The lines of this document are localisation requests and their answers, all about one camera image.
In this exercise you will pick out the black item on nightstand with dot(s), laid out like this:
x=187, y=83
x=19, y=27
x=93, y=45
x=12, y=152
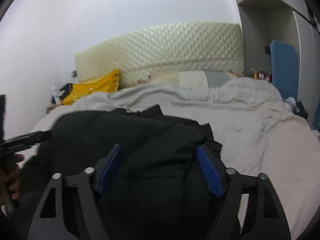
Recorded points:
x=65, y=91

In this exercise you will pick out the grey bed sheet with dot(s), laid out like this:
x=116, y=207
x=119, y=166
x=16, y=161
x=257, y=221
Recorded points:
x=249, y=118

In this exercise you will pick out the cream quilted headboard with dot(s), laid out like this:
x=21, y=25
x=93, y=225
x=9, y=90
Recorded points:
x=175, y=46

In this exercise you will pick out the yellow pillow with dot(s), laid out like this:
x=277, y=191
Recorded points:
x=108, y=83

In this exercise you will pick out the blue board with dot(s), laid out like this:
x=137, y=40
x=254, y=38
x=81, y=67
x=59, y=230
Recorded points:
x=285, y=72

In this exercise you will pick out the small bottles group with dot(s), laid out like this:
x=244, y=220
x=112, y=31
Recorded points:
x=261, y=74

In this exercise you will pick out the blue curtain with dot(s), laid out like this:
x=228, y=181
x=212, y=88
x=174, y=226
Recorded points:
x=316, y=121

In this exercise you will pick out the grey wardrobe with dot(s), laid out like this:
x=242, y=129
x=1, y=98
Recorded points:
x=287, y=21

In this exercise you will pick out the patchwork pillow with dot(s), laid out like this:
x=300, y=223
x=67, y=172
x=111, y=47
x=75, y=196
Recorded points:
x=192, y=79

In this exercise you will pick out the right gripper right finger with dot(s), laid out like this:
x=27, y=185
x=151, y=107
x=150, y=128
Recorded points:
x=250, y=207

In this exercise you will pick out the black large jacket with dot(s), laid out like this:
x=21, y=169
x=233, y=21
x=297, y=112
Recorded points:
x=159, y=191

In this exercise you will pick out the wooden nightstand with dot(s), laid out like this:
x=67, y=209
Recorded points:
x=52, y=106

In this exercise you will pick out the white plastic bottle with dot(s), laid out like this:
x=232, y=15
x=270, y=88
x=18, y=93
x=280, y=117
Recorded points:
x=55, y=96

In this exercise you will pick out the person's left hand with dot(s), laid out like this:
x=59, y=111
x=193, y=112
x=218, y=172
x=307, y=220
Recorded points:
x=11, y=174

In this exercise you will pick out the wall power outlet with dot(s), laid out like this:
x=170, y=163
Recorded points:
x=73, y=73

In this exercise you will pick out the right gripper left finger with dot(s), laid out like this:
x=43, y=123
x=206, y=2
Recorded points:
x=68, y=208

